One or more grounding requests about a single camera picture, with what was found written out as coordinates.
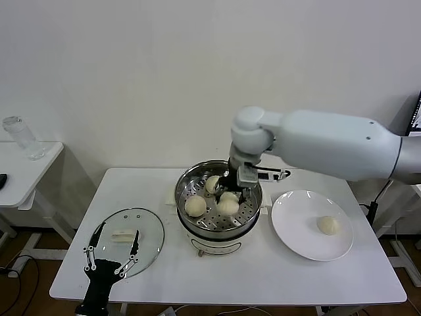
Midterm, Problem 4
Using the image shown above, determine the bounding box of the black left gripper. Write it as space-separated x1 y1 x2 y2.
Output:
82 222 141 309

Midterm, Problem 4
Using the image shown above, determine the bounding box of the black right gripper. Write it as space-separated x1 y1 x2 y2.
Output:
214 161 253 205

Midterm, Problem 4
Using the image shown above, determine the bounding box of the white steamed baozi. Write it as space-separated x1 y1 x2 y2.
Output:
216 192 240 217
205 175 222 195
316 215 341 236
184 196 207 218

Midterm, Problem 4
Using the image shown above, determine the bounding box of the round glass pot lid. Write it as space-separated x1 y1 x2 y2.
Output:
87 207 165 280

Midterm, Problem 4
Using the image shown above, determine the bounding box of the stainless steel steamer pot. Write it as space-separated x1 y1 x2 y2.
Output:
173 160 264 236

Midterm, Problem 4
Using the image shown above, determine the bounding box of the white electric cooker base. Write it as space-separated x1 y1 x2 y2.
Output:
163 187 272 258

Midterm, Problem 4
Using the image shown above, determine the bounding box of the white round plate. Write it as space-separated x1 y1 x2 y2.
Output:
271 190 355 262

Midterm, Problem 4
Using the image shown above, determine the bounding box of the small white side table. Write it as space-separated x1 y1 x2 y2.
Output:
0 141 78 261

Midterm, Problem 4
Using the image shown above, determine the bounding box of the clear glass jar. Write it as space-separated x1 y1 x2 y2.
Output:
2 115 45 161

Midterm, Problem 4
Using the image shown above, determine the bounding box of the open laptop computer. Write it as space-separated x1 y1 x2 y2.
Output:
405 89 421 138

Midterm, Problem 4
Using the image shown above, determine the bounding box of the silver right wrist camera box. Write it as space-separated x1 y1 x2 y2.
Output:
235 164 292 189

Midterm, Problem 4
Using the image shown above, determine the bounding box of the black cable with box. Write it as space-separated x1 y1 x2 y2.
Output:
360 179 395 226

